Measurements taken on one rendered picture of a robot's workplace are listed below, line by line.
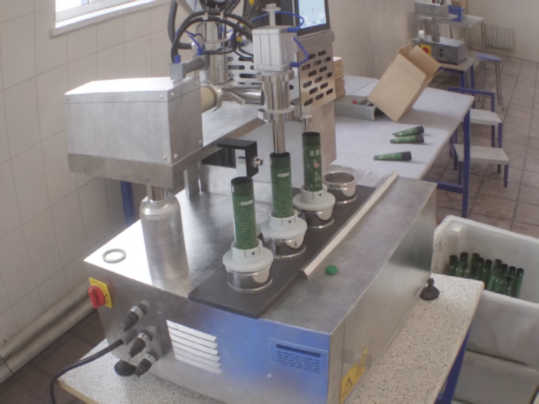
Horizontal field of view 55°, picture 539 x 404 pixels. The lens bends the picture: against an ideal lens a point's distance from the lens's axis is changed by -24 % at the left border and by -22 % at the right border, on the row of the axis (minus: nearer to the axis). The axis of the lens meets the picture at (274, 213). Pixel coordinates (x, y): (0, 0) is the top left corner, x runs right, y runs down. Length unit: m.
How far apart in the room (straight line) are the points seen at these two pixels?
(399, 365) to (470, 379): 0.64
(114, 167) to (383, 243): 0.47
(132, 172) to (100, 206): 1.88
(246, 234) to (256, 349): 0.17
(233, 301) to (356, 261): 0.22
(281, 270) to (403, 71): 1.76
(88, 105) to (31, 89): 1.42
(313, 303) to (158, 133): 0.33
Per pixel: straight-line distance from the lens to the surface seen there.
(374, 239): 1.10
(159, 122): 0.90
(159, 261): 1.00
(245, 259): 0.92
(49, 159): 2.53
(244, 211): 0.90
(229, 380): 1.03
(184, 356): 1.06
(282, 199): 1.00
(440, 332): 1.32
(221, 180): 1.28
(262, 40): 0.92
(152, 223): 0.97
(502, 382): 1.79
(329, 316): 0.90
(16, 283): 2.50
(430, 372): 1.20
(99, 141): 1.00
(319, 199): 1.10
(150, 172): 0.94
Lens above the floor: 1.52
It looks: 25 degrees down
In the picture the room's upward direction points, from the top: 3 degrees counter-clockwise
